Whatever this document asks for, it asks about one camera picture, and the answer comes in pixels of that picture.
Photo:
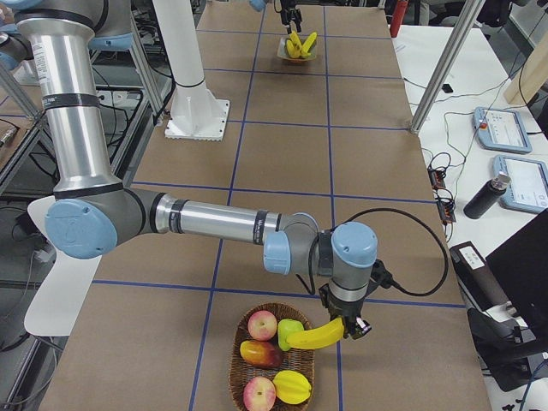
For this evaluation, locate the small black box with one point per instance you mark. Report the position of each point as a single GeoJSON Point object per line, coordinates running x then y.
{"type": "Point", "coordinates": [447, 88]}

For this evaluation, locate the yellow starfruit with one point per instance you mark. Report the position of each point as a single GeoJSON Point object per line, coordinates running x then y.
{"type": "Point", "coordinates": [292, 387]}

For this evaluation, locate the teach pendant upper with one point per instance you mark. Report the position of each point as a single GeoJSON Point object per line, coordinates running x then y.
{"type": "Point", "coordinates": [501, 130]}

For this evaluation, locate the orange fruit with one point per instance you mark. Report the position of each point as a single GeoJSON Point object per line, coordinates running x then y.
{"type": "Point", "coordinates": [264, 355]}

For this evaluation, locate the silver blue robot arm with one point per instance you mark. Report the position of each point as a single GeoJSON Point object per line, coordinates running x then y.
{"type": "Point", "coordinates": [260, 5]}
{"type": "Point", "coordinates": [93, 212]}

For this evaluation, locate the red apple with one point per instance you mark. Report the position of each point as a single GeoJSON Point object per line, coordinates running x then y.
{"type": "Point", "coordinates": [259, 394]}
{"type": "Point", "coordinates": [262, 325]}

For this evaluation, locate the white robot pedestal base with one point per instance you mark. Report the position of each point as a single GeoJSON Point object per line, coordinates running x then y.
{"type": "Point", "coordinates": [195, 113]}

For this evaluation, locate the yellow banana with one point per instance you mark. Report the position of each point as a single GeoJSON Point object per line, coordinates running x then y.
{"type": "Point", "coordinates": [295, 38]}
{"type": "Point", "coordinates": [308, 44]}
{"type": "Point", "coordinates": [319, 337]}
{"type": "Point", "coordinates": [292, 50]}

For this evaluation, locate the black water bottle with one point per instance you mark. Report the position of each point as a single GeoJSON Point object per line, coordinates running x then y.
{"type": "Point", "coordinates": [487, 196]}

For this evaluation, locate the woven brown fruit basket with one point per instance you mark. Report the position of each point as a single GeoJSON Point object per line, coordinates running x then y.
{"type": "Point", "coordinates": [298, 360]}

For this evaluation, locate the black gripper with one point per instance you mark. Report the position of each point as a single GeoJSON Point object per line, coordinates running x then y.
{"type": "Point", "coordinates": [290, 15]}
{"type": "Point", "coordinates": [345, 310]}

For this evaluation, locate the black monitor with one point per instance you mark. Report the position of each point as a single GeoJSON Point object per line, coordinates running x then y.
{"type": "Point", "coordinates": [520, 267]}

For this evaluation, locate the red apple near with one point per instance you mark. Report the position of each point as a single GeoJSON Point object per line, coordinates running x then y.
{"type": "Point", "coordinates": [259, 394]}

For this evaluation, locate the red cylinder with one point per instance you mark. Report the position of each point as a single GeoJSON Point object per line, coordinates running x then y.
{"type": "Point", "coordinates": [397, 17]}

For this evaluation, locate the black device with label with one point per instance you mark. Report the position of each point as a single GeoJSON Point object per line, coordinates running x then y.
{"type": "Point", "coordinates": [476, 277]}

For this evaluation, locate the grey square plate orange rim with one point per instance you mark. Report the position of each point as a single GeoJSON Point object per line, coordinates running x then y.
{"type": "Point", "coordinates": [281, 53]}

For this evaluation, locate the aluminium frame post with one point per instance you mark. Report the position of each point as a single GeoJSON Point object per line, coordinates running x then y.
{"type": "Point", "coordinates": [457, 38]}

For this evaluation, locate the red apple far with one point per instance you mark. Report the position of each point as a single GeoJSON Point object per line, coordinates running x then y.
{"type": "Point", "coordinates": [262, 325]}

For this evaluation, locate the teach pendant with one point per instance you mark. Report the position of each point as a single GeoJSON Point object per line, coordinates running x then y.
{"type": "Point", "coordinates": [527, 190]}
{"type": "Point", "coordinates": [501, 130]}

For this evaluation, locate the white chair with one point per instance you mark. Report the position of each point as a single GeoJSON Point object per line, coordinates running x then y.
{"type": "Point", "coordinates": [57, 303]}

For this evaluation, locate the teach pendant lower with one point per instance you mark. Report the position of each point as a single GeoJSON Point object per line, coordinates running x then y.
{"type": "Point", "coordinates": [527, 190]}

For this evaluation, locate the green apple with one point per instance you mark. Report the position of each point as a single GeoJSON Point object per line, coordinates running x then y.
{"type": "Point", "coordinates": [285, 328]}

